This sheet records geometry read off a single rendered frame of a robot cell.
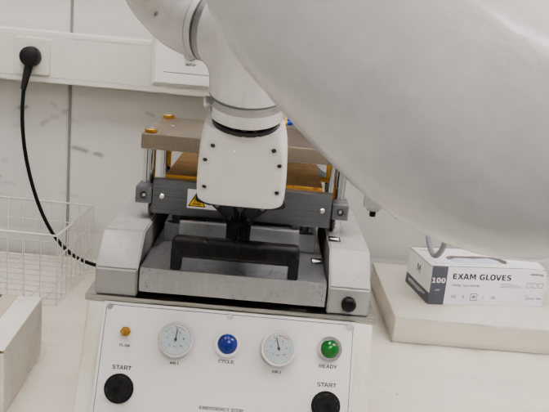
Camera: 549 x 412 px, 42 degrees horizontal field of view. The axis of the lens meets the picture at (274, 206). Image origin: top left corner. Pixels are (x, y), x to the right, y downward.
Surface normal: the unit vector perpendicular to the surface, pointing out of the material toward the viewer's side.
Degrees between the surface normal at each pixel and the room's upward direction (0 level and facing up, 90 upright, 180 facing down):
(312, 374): 65
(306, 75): 111
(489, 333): 90
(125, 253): 41
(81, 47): 90
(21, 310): 3
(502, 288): 90
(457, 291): 90
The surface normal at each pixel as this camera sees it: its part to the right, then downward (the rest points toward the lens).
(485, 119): -0.44, 0.30
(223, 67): -0.61, 0.40
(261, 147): 0.04, 0.50
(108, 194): 0.00, 0.24
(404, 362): 0.09, -0.97
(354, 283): 0.07, -0.58
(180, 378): 0.04, -0.19
